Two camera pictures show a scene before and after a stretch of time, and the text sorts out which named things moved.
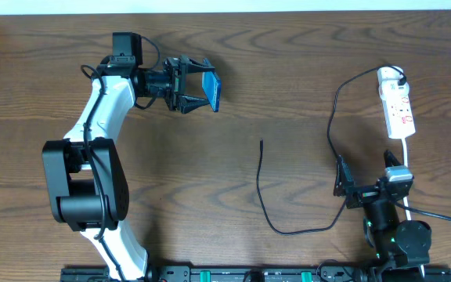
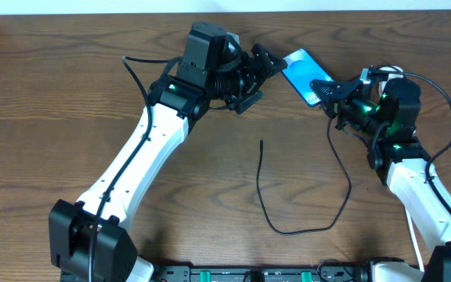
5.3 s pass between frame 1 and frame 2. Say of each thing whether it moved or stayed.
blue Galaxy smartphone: moved
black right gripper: moved
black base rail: stayed
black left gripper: moved
